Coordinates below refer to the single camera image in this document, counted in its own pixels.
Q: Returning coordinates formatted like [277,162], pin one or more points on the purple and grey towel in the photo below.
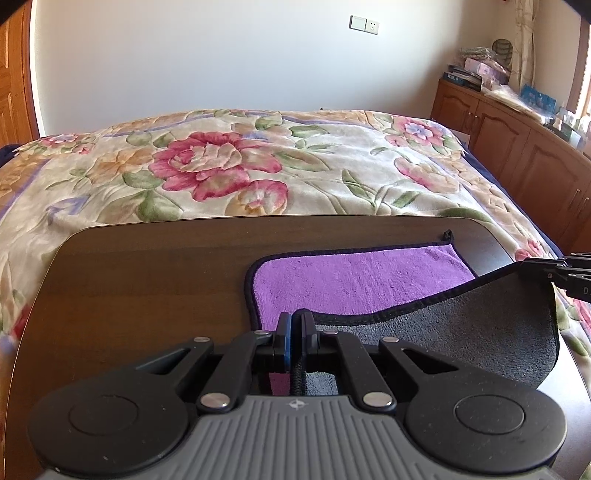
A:
[369,281]

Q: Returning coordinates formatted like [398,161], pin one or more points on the dark blue bedsheet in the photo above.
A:
[480,159]

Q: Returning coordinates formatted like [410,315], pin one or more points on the green woven fan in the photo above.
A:
[503,50]

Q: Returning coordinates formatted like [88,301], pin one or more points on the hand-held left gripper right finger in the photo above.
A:
[305,342]

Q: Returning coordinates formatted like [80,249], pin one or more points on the blue box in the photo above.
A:
[538,98]

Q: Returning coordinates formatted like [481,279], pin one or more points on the dark flat box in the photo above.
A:
[461,77]

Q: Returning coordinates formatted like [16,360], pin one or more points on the patterned curtain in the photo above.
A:
[521,41]

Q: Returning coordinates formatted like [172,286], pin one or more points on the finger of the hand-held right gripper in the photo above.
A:
[542,267]

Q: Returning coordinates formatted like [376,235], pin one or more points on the wooden cabinet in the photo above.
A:
[521,152]

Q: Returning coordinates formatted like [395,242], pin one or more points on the clear plastic bag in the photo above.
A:
[512,99]

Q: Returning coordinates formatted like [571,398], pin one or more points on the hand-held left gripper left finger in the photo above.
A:
[286,342]

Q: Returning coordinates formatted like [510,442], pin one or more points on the wooden wardrobe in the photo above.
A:
[14,78]

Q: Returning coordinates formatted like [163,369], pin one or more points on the pink box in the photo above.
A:
[485,69]

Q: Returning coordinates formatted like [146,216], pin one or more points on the white wall switch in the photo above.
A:
[364,25]

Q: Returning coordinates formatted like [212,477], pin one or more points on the floral blanket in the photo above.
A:
[258,170]

